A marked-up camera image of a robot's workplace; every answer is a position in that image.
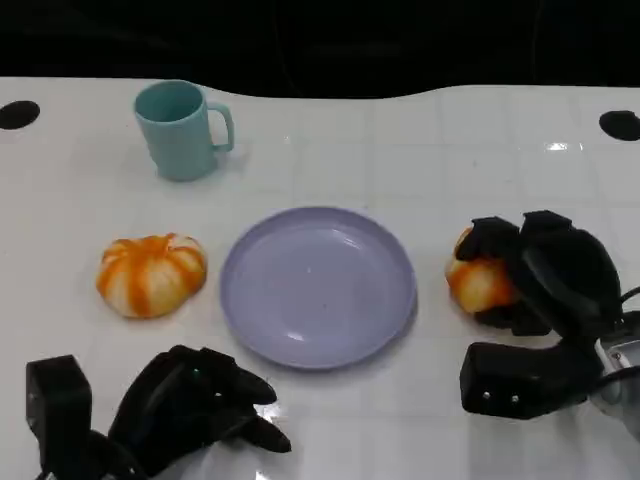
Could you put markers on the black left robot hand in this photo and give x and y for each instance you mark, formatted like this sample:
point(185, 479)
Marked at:
point(175, 405)

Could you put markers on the pale green mug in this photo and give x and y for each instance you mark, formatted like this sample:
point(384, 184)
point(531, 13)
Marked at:
point(175, 132)

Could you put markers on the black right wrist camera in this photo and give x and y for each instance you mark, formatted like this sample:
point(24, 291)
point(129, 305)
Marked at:
point(520, 380)

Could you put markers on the black table grommet hole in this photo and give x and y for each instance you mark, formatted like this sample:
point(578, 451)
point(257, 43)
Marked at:
point(18, 115)
point(621, 125)

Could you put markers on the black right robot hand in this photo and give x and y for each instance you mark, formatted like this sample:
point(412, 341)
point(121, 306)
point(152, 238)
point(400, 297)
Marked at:
point(575, 280)

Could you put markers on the orange and white bread roll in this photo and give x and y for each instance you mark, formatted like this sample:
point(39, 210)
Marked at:
point(150, 277)
point(475, 287)

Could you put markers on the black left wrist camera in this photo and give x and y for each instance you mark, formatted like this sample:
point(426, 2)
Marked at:
point(57, 400)

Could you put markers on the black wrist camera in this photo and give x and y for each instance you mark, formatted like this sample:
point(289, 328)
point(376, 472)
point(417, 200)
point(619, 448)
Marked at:
point(57, 400)
point(520, 380)

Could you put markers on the lilac plate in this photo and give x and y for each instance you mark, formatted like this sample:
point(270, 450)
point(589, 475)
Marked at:
point(315, 295)

